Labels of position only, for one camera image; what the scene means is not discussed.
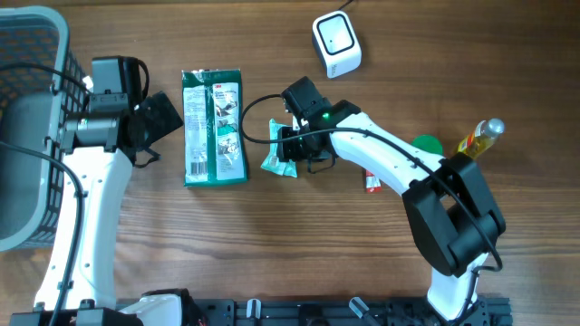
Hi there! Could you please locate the right camera cable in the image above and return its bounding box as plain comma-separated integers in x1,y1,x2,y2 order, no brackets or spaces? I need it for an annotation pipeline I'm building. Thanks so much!
239,93,504,325

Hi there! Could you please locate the white barcode scanner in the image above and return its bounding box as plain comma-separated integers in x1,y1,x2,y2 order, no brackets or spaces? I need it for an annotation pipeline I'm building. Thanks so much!
312,10,362,79

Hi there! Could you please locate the green lid jar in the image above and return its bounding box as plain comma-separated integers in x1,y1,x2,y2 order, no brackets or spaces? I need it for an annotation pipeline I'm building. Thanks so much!
411,134,444,156

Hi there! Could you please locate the red toothpaste box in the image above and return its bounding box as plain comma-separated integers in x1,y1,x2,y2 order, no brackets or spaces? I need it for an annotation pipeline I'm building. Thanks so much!
365,170,382,193

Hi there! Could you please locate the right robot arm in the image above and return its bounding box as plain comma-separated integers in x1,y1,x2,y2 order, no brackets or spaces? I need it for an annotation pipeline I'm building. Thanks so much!
278,77,506,324

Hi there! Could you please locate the left camera cable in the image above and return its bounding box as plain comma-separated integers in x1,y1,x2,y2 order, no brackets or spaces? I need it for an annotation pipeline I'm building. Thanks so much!
0,62,92,326

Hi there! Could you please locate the camera cable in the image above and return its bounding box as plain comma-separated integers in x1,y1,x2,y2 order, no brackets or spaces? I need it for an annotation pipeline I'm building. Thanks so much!
0,62,92,326
239,93,504,325

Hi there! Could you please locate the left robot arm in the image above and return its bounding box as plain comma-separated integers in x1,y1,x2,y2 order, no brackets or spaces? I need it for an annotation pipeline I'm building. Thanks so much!
10,56,183,325

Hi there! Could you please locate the light green wipes packet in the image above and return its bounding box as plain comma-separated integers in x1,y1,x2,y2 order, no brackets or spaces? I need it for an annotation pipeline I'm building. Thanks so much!
261,119,297,177

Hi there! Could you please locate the yellow dish soap bottle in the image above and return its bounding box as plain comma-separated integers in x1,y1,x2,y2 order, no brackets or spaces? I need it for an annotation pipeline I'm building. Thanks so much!
454,118,505,159

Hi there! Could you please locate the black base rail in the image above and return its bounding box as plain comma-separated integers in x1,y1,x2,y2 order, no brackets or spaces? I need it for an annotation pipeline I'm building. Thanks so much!
8,289,514,326

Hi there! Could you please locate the grey plastic mesh basket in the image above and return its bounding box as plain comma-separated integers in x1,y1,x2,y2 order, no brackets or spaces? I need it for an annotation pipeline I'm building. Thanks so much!
1,5,88,251

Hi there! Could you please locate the green sponge pack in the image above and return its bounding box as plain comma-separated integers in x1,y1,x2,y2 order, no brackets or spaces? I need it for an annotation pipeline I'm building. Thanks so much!
181,70,247,187

